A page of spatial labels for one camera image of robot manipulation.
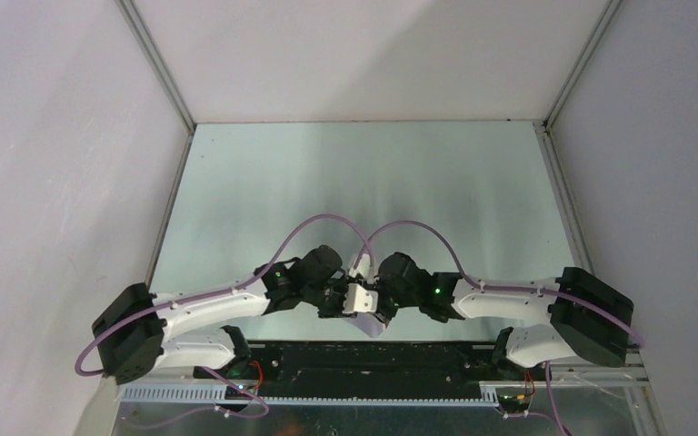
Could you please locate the controller board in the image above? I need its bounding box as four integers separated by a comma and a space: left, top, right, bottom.
224, 385, 254, 401
496, 394, 533, 419

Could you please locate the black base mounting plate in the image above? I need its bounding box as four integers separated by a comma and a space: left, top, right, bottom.
217, 341, 544, 400

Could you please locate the right controller board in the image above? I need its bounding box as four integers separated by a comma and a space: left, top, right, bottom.
496, 394, 533, 419

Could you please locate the aluminium frame rail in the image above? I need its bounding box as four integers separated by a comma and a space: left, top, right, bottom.
102, 342, 652, 411

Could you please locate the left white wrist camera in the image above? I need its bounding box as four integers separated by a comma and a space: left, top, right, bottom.
343, 283, 379, 314

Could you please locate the left controller board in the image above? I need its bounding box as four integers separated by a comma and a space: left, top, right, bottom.
224, 385, 254, 401

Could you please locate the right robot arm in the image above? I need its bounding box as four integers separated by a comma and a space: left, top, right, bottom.
375, 253, 635, 368

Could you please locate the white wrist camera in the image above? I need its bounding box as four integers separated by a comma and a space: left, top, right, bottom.
343, 283, 379, 314
348, 253, 374, 282

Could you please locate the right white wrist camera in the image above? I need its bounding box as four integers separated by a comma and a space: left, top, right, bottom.
348, 253, 374, 282

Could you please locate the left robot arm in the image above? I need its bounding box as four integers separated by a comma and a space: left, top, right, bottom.
79, 245, 375, 385

